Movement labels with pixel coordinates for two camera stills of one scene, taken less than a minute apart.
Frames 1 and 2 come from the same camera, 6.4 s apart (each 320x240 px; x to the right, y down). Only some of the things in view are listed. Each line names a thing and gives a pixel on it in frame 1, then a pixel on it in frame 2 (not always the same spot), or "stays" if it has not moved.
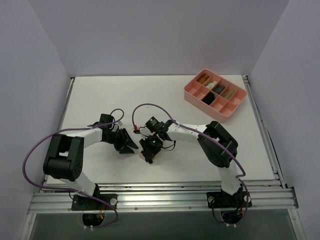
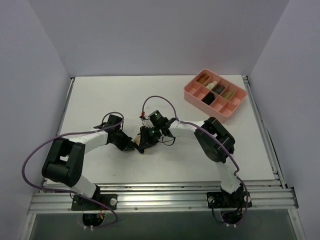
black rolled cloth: x=208 y=98 stays
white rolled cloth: x=211 y=85 stays
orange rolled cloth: x=203 y=79 stays
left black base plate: x=81 y=203 stays
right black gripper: x=148 y=152 → x=144 y=139
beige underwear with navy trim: x=154 y=157 → x=137 y=140
